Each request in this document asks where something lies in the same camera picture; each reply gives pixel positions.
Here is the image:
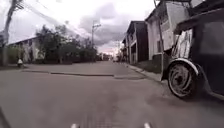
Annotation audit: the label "dark two-storey house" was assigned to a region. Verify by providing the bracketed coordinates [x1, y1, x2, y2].
[121, 20, 150, 65]

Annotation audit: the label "grass strip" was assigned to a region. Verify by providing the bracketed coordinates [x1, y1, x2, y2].
[134, 58, 164, 75]

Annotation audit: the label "grey concrete road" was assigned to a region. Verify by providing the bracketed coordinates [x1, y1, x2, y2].
[0, 60, 224, 128]

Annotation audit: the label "concrete kerb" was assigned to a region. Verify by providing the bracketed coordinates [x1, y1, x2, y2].
[20, 68, 146, 81]

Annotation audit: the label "row of trees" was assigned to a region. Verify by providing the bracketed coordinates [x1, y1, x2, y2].
[34, 24, 99, 64]

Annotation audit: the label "thin pole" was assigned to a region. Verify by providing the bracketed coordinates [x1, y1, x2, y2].
[153, 0, 165, 75]

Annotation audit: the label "white two-storey house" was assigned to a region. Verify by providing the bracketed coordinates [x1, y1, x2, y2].
[144, 0, 205, 62]

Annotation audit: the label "dark tricycle vehicle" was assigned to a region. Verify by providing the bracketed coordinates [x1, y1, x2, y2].
[160, 6, 224, 102]

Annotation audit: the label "pale low house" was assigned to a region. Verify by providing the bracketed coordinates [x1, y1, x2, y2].
[5, 35, 46, 64]

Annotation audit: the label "leaning utility pole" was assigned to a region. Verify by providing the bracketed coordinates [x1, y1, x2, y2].
[1, 0, 25, 67]

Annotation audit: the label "overhead wires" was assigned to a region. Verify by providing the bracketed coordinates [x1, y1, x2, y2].
[14, 0, 93, 40]

